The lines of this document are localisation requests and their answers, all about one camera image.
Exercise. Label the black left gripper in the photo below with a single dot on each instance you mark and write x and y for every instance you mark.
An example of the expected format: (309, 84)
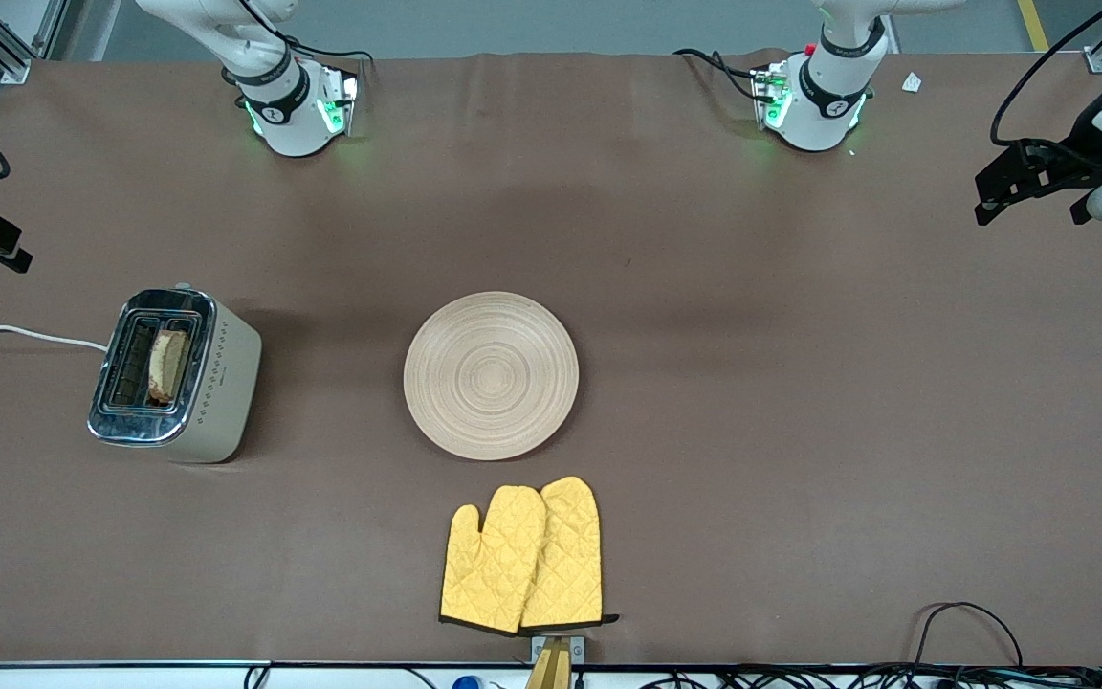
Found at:
(1077, 157)

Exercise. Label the slice of toast bread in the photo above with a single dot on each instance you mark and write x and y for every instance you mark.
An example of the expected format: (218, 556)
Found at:
(168, 366)

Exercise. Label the round wooden plate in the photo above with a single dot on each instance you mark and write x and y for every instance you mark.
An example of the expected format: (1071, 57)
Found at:
(492, 375)

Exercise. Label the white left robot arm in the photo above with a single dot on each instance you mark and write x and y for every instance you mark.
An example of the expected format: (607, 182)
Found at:
(824, 100)

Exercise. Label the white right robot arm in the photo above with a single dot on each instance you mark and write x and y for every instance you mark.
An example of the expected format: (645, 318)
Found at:
(288, 115)

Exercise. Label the small white paper scrap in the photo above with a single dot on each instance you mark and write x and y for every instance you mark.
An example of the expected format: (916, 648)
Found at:
(912, 83)

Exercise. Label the silver beige toaster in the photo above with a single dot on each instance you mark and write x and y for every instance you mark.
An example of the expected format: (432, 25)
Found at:
(211, 383)

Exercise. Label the brown table cover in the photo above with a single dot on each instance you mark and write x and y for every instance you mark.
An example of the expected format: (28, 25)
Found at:
(800, 431)

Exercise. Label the yellow quilted oven mitt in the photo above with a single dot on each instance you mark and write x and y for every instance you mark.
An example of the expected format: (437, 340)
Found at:
(492, 565)
(570, 555)

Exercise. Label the small metal bracket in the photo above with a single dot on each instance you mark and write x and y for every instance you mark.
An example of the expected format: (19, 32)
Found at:
(578, 651)

